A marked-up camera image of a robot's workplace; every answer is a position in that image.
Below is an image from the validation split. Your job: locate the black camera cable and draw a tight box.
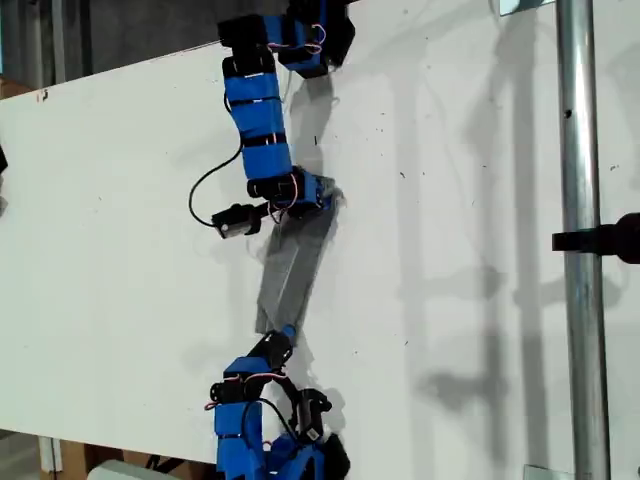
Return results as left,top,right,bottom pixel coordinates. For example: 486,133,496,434
188,142,246,227
259,377,304,437

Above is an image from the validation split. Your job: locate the black camera box on stalk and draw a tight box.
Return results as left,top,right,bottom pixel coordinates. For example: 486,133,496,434
211,201,271,242
294,387,334,444

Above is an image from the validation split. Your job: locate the white plastic object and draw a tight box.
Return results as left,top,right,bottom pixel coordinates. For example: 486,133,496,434
88,459,154,480

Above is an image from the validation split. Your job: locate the black clamp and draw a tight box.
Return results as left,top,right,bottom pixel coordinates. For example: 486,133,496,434
551,212,640,266

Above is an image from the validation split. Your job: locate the brown cardboard box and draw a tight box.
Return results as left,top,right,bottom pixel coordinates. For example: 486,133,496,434
0,77,40,101

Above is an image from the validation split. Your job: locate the steel post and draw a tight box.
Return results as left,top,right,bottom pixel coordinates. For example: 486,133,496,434
554,0,614,480

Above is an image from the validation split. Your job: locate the grey striped towel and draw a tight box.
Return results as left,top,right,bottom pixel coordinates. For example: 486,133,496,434
253,174,352,337

